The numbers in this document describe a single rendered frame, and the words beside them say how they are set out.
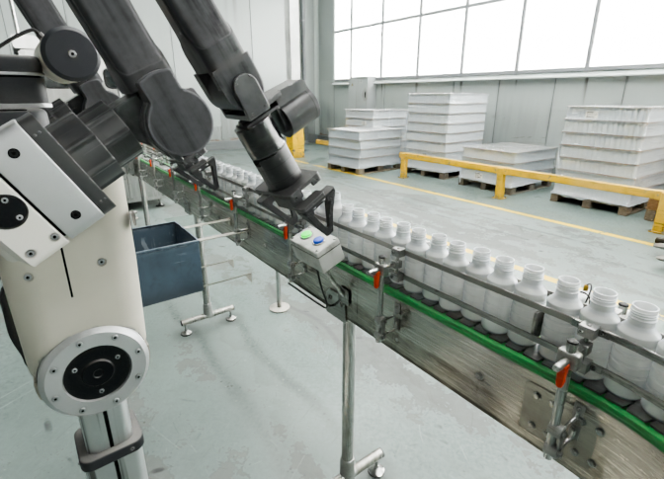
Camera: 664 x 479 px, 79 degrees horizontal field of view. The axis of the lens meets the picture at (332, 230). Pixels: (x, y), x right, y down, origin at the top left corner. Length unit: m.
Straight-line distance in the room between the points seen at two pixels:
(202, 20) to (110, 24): 0.10
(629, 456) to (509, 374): 0.22
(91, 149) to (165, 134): 0.08
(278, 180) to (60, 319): 0.38
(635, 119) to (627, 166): 0.57
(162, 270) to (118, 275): 0.96
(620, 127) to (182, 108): 6.12
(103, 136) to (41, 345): 0.37
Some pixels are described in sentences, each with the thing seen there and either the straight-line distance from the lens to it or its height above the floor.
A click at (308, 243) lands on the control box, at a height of 1.10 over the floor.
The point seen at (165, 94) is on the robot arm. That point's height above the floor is 1.49.
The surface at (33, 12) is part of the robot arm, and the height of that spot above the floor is 1.63.
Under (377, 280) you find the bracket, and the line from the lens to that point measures 1.02.
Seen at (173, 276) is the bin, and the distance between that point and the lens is 1.68.
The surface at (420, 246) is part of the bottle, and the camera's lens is 1.04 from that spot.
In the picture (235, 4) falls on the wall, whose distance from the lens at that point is 12.65.
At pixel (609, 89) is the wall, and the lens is 8.29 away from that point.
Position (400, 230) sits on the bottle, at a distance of 1.07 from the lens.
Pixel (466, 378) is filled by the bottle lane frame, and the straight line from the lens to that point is 1.02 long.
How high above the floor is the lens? 1.49
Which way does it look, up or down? 18 degrees down
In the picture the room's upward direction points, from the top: straight up
